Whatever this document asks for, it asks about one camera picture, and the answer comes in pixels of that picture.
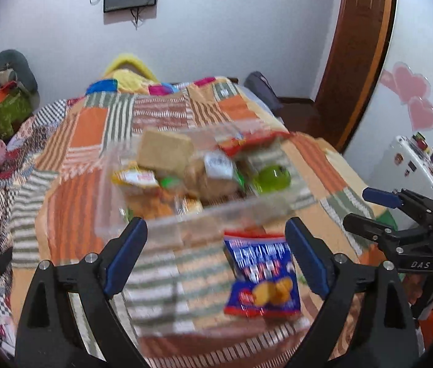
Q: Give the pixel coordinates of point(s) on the grey bag on floor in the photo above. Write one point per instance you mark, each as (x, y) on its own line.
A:
(258, 85)

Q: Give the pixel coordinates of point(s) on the blue cookie bag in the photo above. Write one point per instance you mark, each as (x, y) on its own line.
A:
(265, 275)

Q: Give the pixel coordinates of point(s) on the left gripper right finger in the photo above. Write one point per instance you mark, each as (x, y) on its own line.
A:
(364, 320)

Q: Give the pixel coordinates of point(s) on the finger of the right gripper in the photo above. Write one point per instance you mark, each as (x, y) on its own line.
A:
(387, 199)

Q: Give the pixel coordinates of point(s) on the brown wooden door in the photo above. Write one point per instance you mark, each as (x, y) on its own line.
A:
(357, 54)

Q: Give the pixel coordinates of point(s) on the clear plastic storage box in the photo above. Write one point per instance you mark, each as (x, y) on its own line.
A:
(194, 218)

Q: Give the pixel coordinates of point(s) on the patchwork striped blanket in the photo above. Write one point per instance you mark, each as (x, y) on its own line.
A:
(58, 201)

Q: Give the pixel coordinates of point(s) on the golden snack pack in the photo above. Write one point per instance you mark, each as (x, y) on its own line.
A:
(143, 195)

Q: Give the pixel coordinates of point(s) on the brown biscuit roll pack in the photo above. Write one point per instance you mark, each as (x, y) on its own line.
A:
(164, 151)

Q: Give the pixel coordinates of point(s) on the green jelly cup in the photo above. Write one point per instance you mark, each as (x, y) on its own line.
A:
(272, 178)

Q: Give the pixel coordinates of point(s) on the clutter pile with green bag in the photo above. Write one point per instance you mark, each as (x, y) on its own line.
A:
(18, 91)

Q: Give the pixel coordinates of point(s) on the white cabinet with stickers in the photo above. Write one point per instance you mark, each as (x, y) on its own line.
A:
(403, 166)

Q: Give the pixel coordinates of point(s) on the red chip bag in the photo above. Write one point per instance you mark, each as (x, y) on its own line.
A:
(247, 141)

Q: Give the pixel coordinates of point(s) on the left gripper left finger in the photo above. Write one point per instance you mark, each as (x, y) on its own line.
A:
(48, 335)

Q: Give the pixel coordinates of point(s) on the yellow pillow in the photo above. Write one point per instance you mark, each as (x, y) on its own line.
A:
(131, 74)

